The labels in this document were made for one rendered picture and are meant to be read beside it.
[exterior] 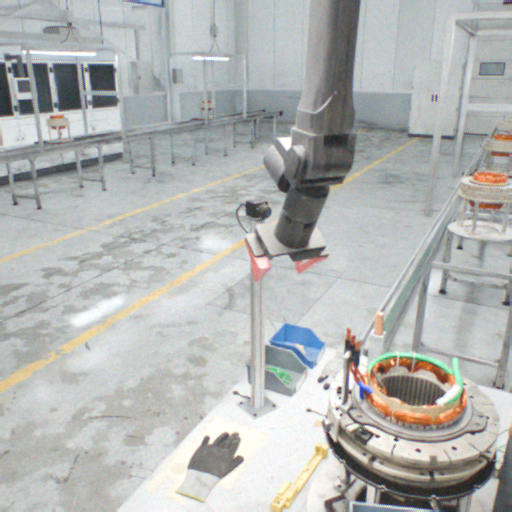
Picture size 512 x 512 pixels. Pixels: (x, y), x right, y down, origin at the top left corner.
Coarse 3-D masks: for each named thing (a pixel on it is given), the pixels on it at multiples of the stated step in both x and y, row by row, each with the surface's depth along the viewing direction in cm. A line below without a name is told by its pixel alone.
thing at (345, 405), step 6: (348, 354) 90; (348, 360) 90; (348, 366) 90; (348, 372) 91; (348, 378) 92; (348, 384) 92; (342, 390) 92; (348, 390) 93; (342, 396) 92; (342, 402) 93; (348, 402) 94; (342, 408) 93; (348, 408) 92
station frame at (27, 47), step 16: (16, 48) 643; (32, 48) 579; (48, 48) 642; (64, 48) 664; (80, 48) 688; (96, 48) 664; (112, 48) 689; (80, 64) 740; (32, 80) 585; (80, 80) 746; (32, 96) 592; (0, 128) 642; (0, 144) 647
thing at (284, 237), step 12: (264, 228) 77; (276, 228) 76; (288, 228) 73; (300, 228) 73; (312, 228) 74; (264, 240) 76; (276, 240) 76; (288, 240) 75; (300, 240) 75; (312, 240) 78; (324, 240) 79; (276, 252) 74; (288, 252) 75
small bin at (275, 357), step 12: (276, 348) 161; (276, 360) 162; (288, 360) 160; (300, 360) 158; (288, 372) 160; (300, 372) 159; (264, 384) 151; (276, 384) 149; (288, 384) 154; (288, 396) 148
